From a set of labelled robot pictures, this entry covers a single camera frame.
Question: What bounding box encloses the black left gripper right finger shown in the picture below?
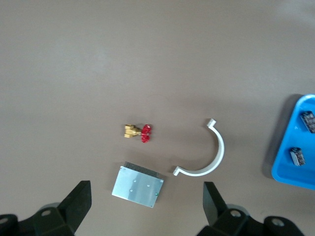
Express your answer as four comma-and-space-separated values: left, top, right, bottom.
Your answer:
198, 181, 306, 236

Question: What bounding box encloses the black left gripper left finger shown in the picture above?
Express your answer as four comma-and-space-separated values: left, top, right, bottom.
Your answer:
0, 181, 92, 236

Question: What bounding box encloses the dark electrolytic capacitor block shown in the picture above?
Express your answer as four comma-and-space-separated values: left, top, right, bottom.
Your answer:
289, 147, 306, 167
300, 111, 315, 134

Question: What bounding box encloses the blue plastic tray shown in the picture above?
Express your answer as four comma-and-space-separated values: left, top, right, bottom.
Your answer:
271, 94, 315, 191

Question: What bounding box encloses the white half-round pipe clamp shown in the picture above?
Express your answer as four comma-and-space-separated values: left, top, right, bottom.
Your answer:
172, 118, 225, 177

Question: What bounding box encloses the silver metal power supply box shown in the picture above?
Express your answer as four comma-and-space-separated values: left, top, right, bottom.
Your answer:
111, 161, 165, 208

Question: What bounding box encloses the brass valve red handle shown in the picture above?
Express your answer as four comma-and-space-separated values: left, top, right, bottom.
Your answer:
123, 123, 153, 144

